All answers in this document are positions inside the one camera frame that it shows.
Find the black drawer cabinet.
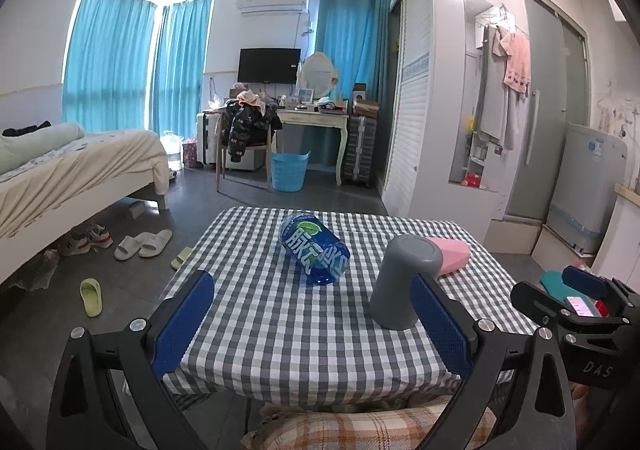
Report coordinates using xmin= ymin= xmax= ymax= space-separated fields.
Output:
xmin=341 ymin=115 xmax=376 ymax=186

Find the white washing machine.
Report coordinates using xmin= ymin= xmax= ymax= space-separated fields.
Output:
xmin=547 ymin=124 xmax=627 ymax=254

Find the pink hanging towel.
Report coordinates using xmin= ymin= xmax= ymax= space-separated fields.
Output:
xmin=491 ymin=27 xmax=530 ymax=95

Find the blue curtain behind desk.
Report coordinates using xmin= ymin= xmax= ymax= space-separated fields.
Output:
xmin=314 ymin=0 xmax=395 ymax=171

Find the wooden chair with clothes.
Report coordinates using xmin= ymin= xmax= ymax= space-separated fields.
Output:
xmin=215 ymin=90 xmax=283 ymax=191

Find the grey plastic cup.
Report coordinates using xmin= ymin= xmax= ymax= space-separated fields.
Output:
xmin=369 ymin=235 xmax=444 ymax=331

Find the blue window curtain left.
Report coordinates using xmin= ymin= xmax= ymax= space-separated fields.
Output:
xmin=62 ymin=0 xmax=214 ymax=138

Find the blue plastic bottle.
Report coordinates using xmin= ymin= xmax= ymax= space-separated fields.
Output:
xmin=280 ymin=212 xmax=350 ymax=285

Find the black flat television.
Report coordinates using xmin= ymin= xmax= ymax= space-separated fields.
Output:
xmin=238 ymin=48 xmax=300 ymax=85

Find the white air conditioner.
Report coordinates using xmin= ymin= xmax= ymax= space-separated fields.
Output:
xmin=236 ymin=0 xmax=309 ymax=16

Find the green slipper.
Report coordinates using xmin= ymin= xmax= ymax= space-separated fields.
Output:
xmin=79 ymin=278 xmax=103 ymax=318

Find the cream wooden desk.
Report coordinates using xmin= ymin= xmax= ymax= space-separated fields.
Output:
xmin=278 ymin=109 xmax=348 ymax=186

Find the white round mirror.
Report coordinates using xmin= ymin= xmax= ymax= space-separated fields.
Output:
xmin=297 ymin=52 xmax=338 ymax=99

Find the white wardrobe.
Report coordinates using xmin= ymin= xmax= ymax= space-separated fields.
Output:
xmin=382 ymin=0 xmax=512 ymax=241

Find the bed with beige blanket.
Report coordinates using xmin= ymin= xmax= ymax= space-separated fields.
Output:
xmin=1 ymin=123 xmax=169 ymax=280

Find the pink faceted cup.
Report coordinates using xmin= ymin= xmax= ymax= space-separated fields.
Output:
xmin=426 ymin=238 xmax=471 ymax=277

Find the white slipper pair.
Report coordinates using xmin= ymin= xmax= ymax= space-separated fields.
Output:
xmin=114 ymin=229 xmax=172 ymax=262

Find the teal stool seat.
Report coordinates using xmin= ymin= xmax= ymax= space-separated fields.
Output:
xmin=539 ymin=271 xmax=600 ymax=318

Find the blue laundry basket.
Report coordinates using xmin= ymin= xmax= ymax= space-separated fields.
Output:
xmin=271 ymin=152 xmax=310 ymax=192

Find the grey white checkered tablecloth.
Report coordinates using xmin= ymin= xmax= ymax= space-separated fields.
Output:
xmin=164 ymin=207 xmax=535 ymax=407

